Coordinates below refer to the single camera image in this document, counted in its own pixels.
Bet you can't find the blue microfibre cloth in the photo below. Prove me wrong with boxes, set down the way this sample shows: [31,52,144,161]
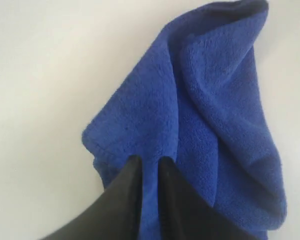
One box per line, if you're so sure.
[82,0,287,240]

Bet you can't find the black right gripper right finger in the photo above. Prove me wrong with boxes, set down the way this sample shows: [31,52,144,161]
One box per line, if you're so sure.
[158,157,250,240]

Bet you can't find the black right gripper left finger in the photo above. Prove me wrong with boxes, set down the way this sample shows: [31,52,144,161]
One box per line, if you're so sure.
[45,155,143,240]

